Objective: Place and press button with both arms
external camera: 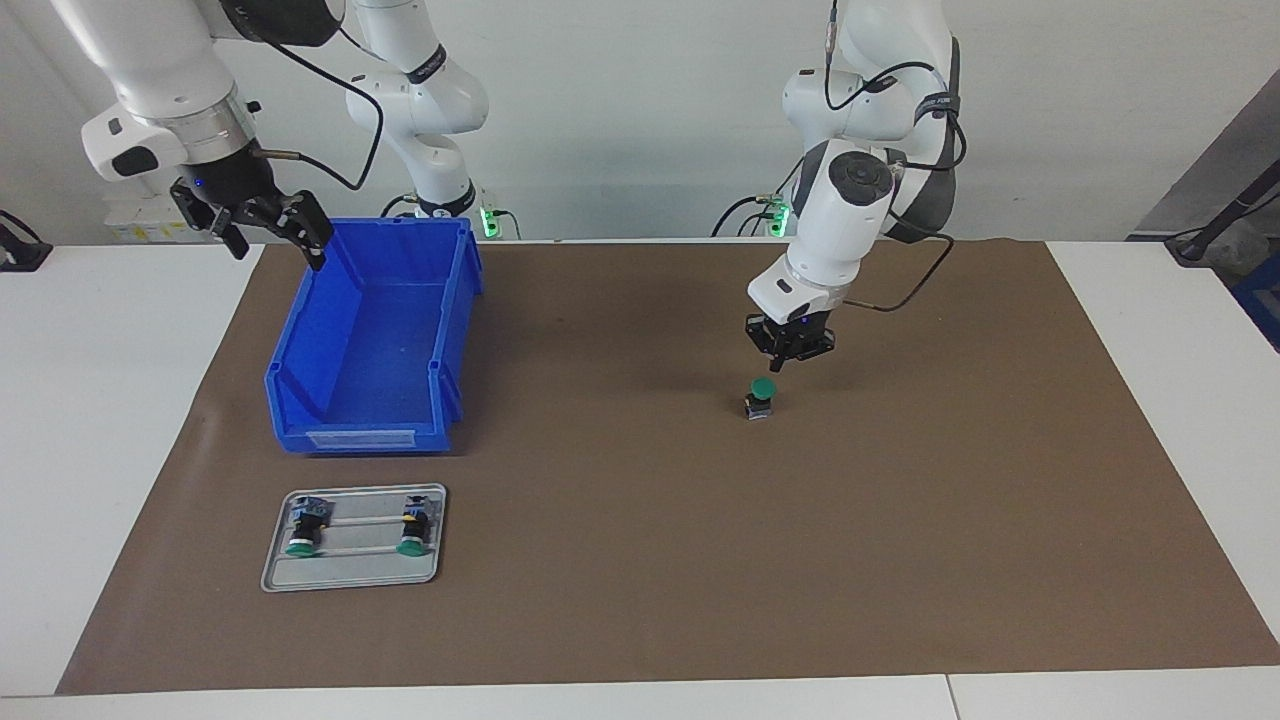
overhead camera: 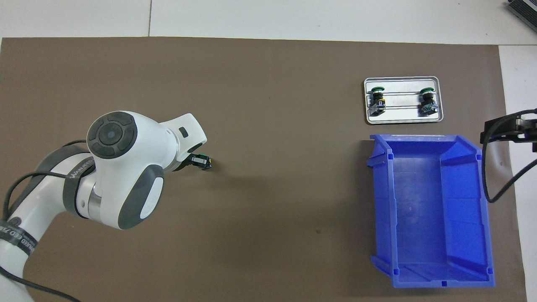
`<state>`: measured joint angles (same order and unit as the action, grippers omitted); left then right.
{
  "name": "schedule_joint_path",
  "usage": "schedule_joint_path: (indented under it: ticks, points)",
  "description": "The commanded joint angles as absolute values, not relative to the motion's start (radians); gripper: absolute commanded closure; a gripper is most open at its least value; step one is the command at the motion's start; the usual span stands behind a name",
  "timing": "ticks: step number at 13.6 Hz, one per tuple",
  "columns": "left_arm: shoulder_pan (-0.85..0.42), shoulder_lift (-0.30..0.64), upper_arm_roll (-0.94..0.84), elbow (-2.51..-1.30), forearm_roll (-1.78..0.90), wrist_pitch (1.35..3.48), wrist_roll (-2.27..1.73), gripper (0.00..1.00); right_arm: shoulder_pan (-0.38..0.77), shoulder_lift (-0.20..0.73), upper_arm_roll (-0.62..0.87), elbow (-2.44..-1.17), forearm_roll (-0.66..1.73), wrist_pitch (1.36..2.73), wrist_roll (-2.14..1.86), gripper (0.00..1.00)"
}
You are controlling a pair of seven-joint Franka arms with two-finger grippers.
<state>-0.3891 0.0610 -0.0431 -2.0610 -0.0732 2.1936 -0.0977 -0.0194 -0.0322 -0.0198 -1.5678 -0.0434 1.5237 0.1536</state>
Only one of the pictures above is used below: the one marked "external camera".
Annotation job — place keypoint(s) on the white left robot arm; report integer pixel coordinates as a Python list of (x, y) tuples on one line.
[(850, 200)]

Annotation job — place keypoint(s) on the blue crate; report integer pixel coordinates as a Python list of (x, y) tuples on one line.
[(1262, 305)]

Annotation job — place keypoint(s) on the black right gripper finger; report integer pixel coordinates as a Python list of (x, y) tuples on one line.
[(308, 220), (200, 212)]

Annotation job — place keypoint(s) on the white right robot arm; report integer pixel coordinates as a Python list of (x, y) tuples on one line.
[(150, 60)]

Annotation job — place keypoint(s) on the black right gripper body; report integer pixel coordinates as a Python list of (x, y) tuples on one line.
[(225, 180)]

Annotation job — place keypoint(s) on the brown table mat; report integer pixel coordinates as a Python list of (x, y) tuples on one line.
[(750, 550)]

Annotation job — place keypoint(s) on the green push button switch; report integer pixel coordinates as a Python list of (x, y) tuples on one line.
[(414, 525), (305, 525), (762, 388)]

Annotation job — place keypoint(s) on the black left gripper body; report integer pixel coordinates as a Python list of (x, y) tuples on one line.
[(795, 330)]

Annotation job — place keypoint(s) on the black clamp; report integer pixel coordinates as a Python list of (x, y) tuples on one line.
[(20, 252)]

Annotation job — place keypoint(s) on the blue plastic storage bin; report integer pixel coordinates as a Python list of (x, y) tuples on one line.
[(380, 350)]

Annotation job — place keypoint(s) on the white box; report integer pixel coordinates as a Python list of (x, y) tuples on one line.
[(135, 225)]

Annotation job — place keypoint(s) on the grey metal tray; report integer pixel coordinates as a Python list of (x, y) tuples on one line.
[(350, 575)]

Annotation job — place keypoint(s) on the black stand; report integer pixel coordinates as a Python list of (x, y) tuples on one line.
[(1215, 232)]

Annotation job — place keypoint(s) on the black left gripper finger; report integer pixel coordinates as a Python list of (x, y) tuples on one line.
[(768, 350), (818, 350)]

